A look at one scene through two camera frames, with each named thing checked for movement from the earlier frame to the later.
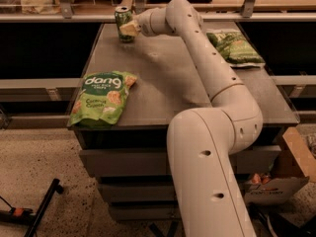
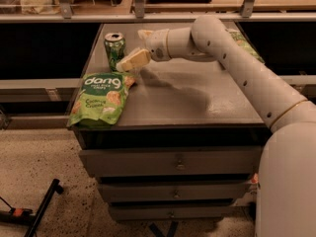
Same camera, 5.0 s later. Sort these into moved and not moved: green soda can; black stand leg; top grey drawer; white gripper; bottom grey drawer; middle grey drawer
Moved: white gripper; green soda can
Not moved: bottom grey drawer; middle grey drawer; top grey drawer; black stand leg
